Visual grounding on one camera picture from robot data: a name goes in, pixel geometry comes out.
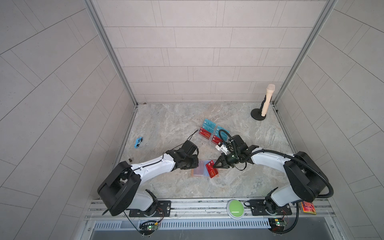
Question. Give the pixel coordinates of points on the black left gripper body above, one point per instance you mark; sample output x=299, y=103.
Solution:
x=190, y=163

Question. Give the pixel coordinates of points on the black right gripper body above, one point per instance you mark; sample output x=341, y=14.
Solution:
x=233, y=158

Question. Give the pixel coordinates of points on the tan leather card holder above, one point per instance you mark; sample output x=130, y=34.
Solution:
x=201, y=170

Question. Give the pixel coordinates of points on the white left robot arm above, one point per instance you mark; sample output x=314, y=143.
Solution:
x=119, y=191

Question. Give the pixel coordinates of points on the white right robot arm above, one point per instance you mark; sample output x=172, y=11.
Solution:
x=307, y=181

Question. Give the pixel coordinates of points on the clear acrylic card stand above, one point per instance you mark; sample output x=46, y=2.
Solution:
x=223, y=136

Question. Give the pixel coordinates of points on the teal VIP card left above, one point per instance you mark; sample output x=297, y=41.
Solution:
x=209, y=126

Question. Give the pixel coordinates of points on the red patterned card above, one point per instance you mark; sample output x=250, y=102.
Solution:
x=308, y=208

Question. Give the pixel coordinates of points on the beige microphone on black stand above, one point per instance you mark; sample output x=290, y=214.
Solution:
x=260, y=113

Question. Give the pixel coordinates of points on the blue toy car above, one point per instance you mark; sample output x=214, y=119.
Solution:
x=138, y=142

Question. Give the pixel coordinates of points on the green push button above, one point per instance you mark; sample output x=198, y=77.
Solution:
x=235, y=209

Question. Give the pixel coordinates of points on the right circuit board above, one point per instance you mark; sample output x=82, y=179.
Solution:
x=277, y=225

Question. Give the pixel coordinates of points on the circuit board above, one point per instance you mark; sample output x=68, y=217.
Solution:
x=277, y=225
x=149, y=227

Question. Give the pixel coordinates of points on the left circuit board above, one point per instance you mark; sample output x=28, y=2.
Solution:
x=149, y=227

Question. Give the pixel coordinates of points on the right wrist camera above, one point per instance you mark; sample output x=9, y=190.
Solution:
x=222, y=146

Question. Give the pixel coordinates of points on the aluminium rail base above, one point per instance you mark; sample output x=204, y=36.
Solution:
x=197, y=214

